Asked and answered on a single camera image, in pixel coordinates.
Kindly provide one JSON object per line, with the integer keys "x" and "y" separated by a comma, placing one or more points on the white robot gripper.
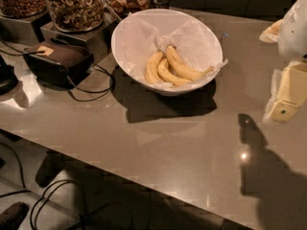
{"x": 294, "y": 33}

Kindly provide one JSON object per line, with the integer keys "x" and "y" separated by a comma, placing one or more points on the white ceramic bowl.
{"x": 168, "y": 52}

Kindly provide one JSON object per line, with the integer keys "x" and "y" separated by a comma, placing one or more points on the white paper bowl liner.
{"x": 144, "y": 33}

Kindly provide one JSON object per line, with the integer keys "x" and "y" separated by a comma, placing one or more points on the right metal jar stand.
{"x": 97, "y": 41}

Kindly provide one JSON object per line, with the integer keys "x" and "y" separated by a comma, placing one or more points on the metal jar stand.
{"x": 24, "y": 30}
{"x": 97, "y": 41}

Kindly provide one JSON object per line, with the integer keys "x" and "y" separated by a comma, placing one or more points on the glass jar of cashews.
{"x": 76, "y": 16}

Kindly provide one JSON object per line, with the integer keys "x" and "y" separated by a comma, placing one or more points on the dark brown box device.
{"x": 58, "y": 64}

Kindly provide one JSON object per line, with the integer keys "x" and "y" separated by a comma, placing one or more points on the dark shoe under table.
{"x": 50, "y": 167}

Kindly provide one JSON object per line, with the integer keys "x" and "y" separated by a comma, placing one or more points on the left metal jar stand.
{"x": 24, "y": 30}

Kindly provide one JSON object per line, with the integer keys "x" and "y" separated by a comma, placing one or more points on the glass jar of almonds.
{"x": 21, "y": 8}

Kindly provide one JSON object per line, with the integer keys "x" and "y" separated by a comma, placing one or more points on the black round object left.
{"x": 8, "y": 79}

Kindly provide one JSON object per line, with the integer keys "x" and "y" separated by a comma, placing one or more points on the dark shoe lower left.
{"x": 13, "y": 216}

